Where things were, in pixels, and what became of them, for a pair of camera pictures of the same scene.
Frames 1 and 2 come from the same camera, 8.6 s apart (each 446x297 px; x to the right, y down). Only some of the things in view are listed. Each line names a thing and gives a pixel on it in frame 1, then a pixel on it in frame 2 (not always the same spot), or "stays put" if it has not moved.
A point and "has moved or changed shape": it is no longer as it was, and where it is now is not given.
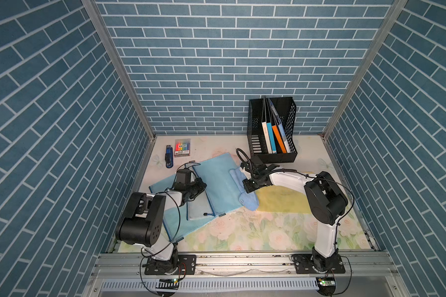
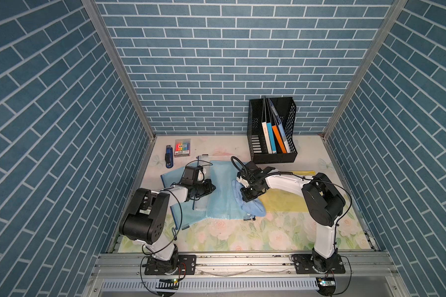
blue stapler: [169, 156] stays put
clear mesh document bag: [200, 207] to [204, 161]
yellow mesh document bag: [282, 199] stays put
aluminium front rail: [126, 270] stays put
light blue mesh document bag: [222, 189] has moved or changed shape
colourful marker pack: [182, 147] stays put
